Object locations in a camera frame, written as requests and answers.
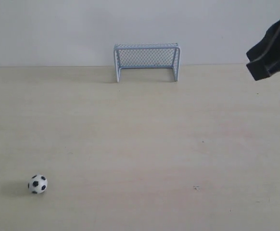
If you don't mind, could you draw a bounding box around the small black white soccer ball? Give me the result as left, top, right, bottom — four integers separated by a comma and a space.
27, 174, 48, 194

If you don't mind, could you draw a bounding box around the small light blue goal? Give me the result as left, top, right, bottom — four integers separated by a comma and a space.
113, 43, 181, 82

